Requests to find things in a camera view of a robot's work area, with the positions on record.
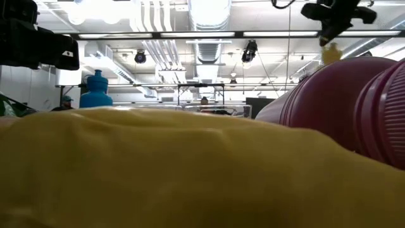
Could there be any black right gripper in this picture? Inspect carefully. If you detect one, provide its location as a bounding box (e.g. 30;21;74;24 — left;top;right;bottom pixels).
300;0;377;47

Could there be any yellow plastic bottle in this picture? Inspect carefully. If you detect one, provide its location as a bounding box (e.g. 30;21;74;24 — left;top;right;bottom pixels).
320;42;344;67

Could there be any blue plastic bottle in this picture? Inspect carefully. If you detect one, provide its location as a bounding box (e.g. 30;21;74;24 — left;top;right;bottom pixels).
78;69;114;109

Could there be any magenta plastic bottle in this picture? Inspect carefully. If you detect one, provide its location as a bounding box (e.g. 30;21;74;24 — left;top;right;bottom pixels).
254;56;405;171

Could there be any green potted plant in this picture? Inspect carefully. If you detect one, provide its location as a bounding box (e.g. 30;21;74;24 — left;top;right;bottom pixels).
0;92;20;117

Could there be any black monitor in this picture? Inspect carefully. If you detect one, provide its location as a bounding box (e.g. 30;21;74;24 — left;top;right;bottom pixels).
246;97;277;120

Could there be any yellow banana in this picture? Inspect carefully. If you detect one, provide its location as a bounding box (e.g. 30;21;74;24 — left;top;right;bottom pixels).
0;106;405;228

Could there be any silver ventilation duct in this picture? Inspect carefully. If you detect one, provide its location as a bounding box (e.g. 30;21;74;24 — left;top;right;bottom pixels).
187;0;232;64

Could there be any black aluminium table frame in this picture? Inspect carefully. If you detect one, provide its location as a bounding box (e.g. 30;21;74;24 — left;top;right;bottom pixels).
68;30;405;40

